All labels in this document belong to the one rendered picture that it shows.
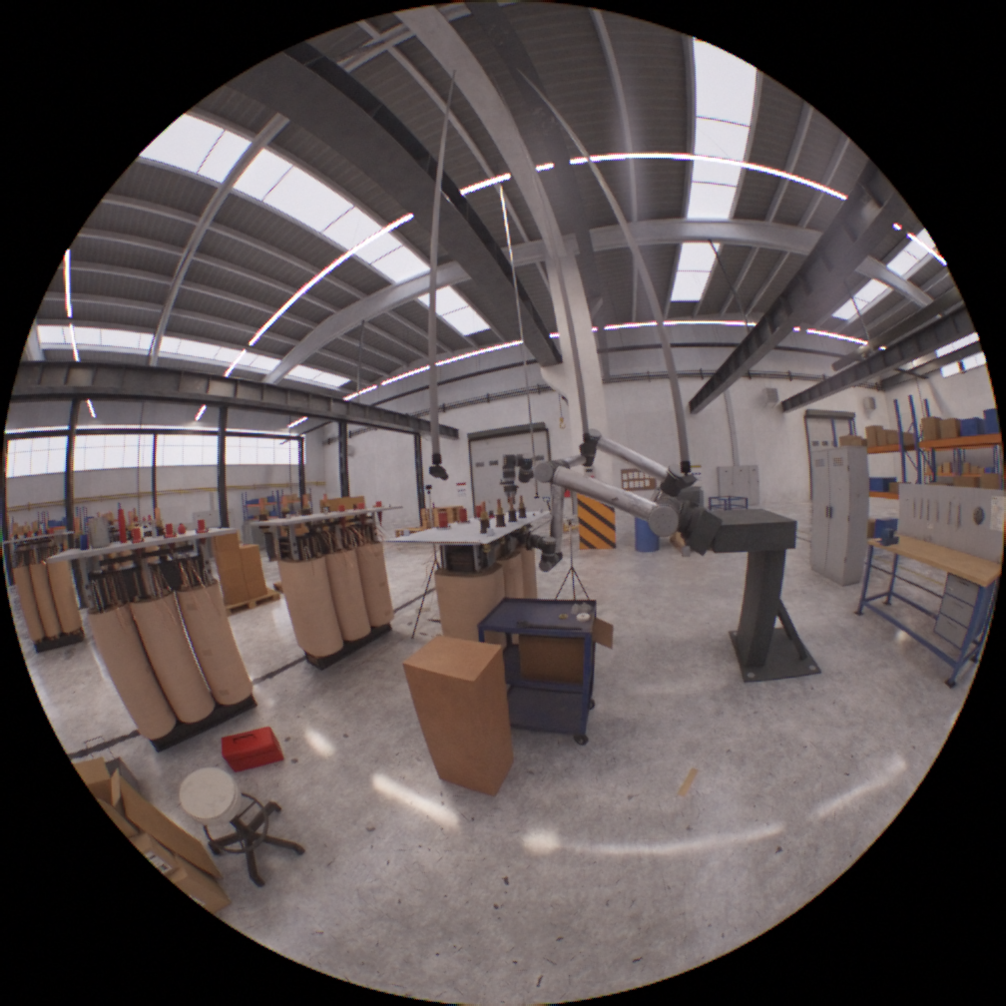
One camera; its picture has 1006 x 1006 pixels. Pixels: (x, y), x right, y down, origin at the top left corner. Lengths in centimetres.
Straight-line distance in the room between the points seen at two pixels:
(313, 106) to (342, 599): 460
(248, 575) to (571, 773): 539
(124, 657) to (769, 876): 358
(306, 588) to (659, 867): 313
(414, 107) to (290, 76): 572
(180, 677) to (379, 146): 443
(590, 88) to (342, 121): 650
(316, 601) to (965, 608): 570
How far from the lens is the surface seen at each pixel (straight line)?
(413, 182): 360
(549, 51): 858
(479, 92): 688
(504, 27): 517
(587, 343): 797
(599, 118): 930
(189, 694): 273
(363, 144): 342
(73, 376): 967
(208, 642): 262
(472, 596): 203
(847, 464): 502
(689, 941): 174
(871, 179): 609
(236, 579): 577
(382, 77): 864
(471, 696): 128
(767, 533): 234
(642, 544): 689
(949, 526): 434
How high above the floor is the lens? 165
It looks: 3 degrees down
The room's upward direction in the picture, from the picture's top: 4 degrees counter-clockwise
